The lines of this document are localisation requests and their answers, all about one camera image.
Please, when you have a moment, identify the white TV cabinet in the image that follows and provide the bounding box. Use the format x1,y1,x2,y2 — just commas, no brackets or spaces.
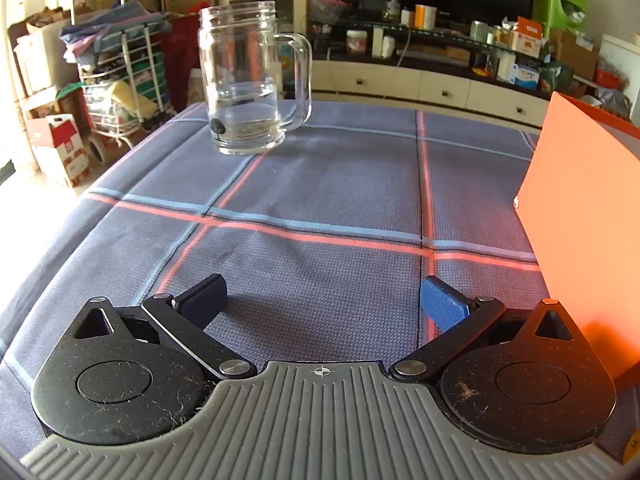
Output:
307,10,601,128

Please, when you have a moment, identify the red and white carton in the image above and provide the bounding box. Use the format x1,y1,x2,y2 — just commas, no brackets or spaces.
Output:
25,114,92,188

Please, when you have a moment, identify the green snack bag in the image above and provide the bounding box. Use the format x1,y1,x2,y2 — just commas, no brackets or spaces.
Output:
537,61,575,93

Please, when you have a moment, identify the orange cardboard box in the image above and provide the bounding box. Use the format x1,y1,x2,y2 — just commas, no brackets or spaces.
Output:
513,91,640,396

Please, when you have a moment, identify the clear glass mug jar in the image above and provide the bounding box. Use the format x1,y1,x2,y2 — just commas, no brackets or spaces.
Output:
197,1,313,157

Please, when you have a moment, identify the white glass door cabinet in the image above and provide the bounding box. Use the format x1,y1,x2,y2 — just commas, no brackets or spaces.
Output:
217,0,313,101

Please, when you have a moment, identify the large brown cardboard box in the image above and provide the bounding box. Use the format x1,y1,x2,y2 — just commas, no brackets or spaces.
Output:
7,7,73,106

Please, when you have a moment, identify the shopping trolley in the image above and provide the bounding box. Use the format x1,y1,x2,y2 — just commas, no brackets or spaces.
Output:
60,0,178,163

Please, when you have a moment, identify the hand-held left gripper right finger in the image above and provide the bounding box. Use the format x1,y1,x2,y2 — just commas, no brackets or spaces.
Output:
390,276,576,383

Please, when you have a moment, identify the green plastic rack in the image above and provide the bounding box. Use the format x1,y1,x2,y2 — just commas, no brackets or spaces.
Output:
531,0,593,41

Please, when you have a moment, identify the red gift bag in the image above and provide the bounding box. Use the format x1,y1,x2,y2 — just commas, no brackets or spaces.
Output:
167,14,203,113

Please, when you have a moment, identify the orange and white tin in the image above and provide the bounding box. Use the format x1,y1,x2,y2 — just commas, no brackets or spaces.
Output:
414,4,438,30

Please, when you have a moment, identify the blue and white tissue pack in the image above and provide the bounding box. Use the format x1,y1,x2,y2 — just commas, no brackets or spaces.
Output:
514,64,541,90

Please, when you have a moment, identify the orange and white packet box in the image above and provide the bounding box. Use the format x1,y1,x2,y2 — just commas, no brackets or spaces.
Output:
510,16,543,58

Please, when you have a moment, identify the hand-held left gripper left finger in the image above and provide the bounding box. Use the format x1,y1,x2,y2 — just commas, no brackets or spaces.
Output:
72,274,258,381

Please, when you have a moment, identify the white chest freezer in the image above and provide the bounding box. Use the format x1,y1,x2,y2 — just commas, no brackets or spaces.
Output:
597,34,640,111

